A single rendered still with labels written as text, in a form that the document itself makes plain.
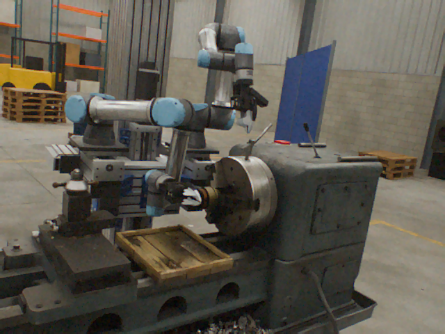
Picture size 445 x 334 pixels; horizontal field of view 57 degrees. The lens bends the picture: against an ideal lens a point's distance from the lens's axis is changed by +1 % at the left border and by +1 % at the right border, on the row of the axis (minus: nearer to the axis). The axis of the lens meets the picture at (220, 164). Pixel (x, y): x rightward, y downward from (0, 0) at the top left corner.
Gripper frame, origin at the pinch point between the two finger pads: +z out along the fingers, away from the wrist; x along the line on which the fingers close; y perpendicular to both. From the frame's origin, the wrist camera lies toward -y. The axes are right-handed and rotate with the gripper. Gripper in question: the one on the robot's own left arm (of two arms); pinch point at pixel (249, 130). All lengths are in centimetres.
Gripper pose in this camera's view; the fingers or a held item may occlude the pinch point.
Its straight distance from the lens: 169.4
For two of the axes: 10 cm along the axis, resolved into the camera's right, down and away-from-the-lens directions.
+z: 0.2, 10.0, 0.0
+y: -7.9, 0.2, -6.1
